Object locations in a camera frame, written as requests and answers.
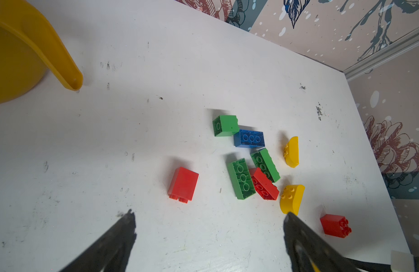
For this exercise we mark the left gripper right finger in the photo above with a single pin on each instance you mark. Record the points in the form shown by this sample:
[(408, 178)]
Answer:
[(310, 253)]

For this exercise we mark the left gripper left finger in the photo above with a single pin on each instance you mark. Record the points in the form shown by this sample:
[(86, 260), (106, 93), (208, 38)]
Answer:
[(111, 252)]

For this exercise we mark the red square lego brick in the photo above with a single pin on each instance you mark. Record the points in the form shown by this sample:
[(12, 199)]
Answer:
[(183, 185), (335, 225)]

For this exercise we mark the red long lego brick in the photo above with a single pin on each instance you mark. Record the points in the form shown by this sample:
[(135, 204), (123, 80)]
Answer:
[(263, 186)]

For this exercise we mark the green long lego brick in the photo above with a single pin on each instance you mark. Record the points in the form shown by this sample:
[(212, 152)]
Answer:
[(241, 179), (263, 160)]

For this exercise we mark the yellow curved lego lower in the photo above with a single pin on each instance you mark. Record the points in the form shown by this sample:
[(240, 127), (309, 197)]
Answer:
[(291, 199)]

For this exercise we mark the yellow curved lego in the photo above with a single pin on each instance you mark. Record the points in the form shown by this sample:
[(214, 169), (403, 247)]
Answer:
[(291, 199), (291, 152)]

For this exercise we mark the yellow curved lego upper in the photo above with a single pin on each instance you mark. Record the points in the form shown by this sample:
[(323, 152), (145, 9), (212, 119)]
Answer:
[(291, 152)]

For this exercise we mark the blue lego brick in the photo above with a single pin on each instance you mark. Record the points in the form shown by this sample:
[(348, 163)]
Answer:
[(249, 139)]

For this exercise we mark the green square lego brick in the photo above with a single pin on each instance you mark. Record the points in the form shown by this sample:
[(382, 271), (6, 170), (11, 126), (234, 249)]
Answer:
[(225, 126)]

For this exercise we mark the yellow pot with black lid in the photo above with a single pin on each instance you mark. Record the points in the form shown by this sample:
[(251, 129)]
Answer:
[(29, 47)]

